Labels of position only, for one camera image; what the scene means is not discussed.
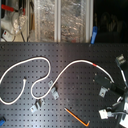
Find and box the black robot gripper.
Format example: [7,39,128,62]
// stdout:
[92,73,128,120]

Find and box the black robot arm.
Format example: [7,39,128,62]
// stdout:
[95,55,128,120]

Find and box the orange hex key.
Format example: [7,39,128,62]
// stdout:
[64,108,90,127]

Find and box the black perforated pegboard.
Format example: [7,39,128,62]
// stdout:
[0,43,128,128]

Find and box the clear plastic wrapped panel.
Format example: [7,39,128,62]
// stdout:
[34,0,87,43]

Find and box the blue object bottom left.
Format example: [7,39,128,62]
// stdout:
[0,116,6,127]

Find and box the white device with red parts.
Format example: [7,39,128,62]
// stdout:
[1,5,27,36]

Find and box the white cable with red band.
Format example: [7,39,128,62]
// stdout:
[0,56,115,105]

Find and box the grey cable clip middle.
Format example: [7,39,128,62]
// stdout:
[51,87,59,100]

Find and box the grey cable clip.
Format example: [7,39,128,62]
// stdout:
[30,105,37,113]
[51,87,59,100]
[48,80,54,87]
[37,99,45,108]

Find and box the grey cable clip upper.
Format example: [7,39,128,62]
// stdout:
[48,80,54,87]

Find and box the grey cable clip lower right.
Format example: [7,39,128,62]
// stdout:
[37,99,45,108]

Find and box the grey cable clip lower left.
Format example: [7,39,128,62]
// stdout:
[30,105,37,113]

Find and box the blue clamp handle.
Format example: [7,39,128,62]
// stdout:
[90,26,98,44]

